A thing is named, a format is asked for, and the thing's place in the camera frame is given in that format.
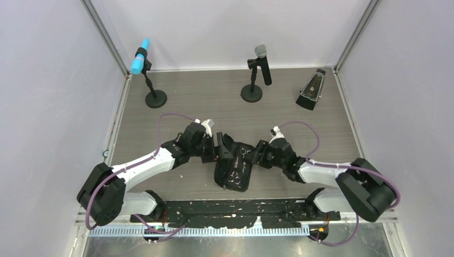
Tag black metronome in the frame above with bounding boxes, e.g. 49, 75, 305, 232
296, 69, 326, 110

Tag left black microphone stand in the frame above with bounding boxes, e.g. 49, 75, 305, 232
135, 47, 168, 109

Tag black grey microphone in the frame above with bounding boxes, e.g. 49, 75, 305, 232
254, 44, 272, 86

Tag right black microphone stand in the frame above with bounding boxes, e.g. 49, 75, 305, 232
240, 59, 263, 103

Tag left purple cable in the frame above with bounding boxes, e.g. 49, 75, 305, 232
85, 112, 198, 242

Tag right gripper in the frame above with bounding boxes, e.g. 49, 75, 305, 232
245, 139, 286, 169

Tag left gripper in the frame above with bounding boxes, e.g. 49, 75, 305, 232
190, 132, 233, 163

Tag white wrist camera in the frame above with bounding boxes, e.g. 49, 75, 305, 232
269, 126, 285, 143
194, 119, 214, 137

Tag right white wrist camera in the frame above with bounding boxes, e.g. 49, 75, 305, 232
269, 126, 285, 143

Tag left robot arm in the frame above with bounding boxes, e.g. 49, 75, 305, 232
77, 119, 233, 230

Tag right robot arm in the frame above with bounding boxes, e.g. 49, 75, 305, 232
246, 138, 400, 222

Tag black microphone stand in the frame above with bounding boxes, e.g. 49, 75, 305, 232
240, 59, 263, 103
135, 47, 168, 109

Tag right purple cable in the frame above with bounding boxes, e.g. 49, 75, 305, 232
278, 120, 402, 246

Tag silver cutting scissors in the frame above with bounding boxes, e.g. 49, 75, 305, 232
240, 147, 251, 175

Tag purple cable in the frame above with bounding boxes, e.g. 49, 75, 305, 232
278, 120, 402, 246
85, 112, 198, 242

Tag blue microphone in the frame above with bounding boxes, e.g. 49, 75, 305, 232
131, 38, 150, 75

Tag silver thinning scissors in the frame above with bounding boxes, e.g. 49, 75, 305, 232
228, 158, 243, 188

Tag black zipper tool case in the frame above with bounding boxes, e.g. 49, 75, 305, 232
214, 141, 255, 192

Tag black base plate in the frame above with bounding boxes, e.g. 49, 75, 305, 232
130, 199, 341, 229

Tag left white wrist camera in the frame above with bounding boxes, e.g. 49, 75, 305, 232
194, 119, 214, 137

